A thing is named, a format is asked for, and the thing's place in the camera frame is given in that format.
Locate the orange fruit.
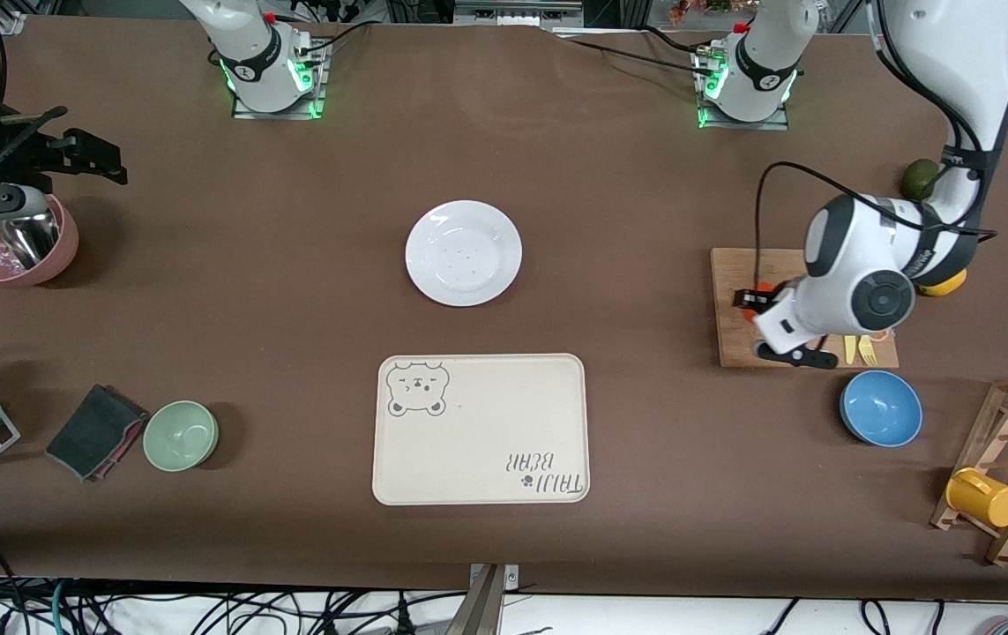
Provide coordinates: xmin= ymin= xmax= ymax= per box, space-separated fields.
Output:
xmin=740 ymin=280 xmax=778 ymax=321

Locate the white round plate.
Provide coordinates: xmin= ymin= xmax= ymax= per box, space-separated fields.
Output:
xmin=405 ymin=200 xmax=524 ymax=308

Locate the wooden cutting board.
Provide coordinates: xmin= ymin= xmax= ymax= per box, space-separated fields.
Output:
xmin=711 ymin=248 xmax=900 ymax=370

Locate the metal scoop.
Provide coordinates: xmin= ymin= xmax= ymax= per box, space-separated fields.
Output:
xmin=0 ymin=212 xmax=61 ymax=270

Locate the pink bowl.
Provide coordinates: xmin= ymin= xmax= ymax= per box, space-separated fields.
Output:
xmin=0 ymin=192 xmax=79 ymax=286

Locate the blue bowl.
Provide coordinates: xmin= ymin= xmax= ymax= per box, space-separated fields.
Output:
xmin=840 ymin=370 xmax=924 ymax=448

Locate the yellow lemon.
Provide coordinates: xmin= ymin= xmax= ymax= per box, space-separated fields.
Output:
xmin=918 ymin=269 xmax=968 ymax=297

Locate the green avocado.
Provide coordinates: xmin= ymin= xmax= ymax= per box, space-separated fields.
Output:
xmin=900 ymin=158 xmax=942 ymax=202

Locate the dark grey folded cloth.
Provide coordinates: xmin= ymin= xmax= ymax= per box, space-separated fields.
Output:
xmin=46 ymin=385 xmax=149 ymax=482

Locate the light green bowl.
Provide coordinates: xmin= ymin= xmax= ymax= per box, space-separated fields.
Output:
xmin=143 ymin=400 xmax=220 ymax=473

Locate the pink folded cloth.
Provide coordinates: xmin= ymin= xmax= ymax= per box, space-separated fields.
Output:
xmin=85 ymin=415 xmax=148 ymax=482

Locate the cream bear print tray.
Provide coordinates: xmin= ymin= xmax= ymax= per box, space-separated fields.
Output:
xmin=371 ymin=353 xmax=591 ymax=507

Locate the yellow cup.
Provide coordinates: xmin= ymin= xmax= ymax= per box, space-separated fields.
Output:
xmin=945 ymin=467 xmax=1008 ymax=529

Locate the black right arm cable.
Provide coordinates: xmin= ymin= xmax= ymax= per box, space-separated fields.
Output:
xmin=0 ymin=106 xmax=69 ymax=205

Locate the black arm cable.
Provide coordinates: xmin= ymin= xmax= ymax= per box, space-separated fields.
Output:
xmin=753 ymin=161 xmax=998 ymax=296
xmin=0 ymin=106 xmax=69 ymax=205

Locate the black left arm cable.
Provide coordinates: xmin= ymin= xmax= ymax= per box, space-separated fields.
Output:
xmin=753 ymin=161 xmax=998 ymax=296

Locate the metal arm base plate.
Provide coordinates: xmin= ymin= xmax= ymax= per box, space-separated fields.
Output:
xmin=698 ymin=44 xmax=791 ymax=131
xmin=233 ymin=40 xmax=326 ymax=120

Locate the black base cable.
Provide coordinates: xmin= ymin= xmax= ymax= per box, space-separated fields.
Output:
xmin=554 ymin=35 xmax=706 ymax=75
xmin=292 ymin=19 xmax=374 ymax=56

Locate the aluminium frame rail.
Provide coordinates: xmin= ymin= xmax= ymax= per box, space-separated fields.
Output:
xmin=453 ymin=0 xmax=584 ymax=29

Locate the black floor cable bundle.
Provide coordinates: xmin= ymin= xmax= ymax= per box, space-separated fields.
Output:
xmin=0 ymin=529 xmax=469 ymax=635

